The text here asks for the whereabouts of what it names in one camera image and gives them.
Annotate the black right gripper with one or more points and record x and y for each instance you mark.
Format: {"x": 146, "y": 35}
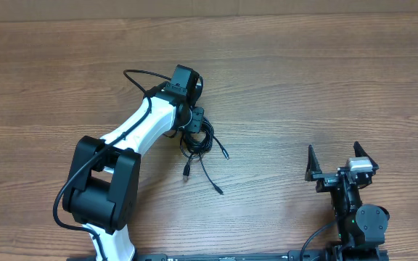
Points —
{"x": 327, "y": 180}

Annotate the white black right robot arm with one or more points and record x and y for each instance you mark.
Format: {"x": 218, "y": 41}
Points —
{"x": 361, "y": 227}

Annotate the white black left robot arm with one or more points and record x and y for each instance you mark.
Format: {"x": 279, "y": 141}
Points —
{"x": 102, "y": 184}

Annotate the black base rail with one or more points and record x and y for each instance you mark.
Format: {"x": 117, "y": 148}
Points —
{"x": 292, "y": 255}

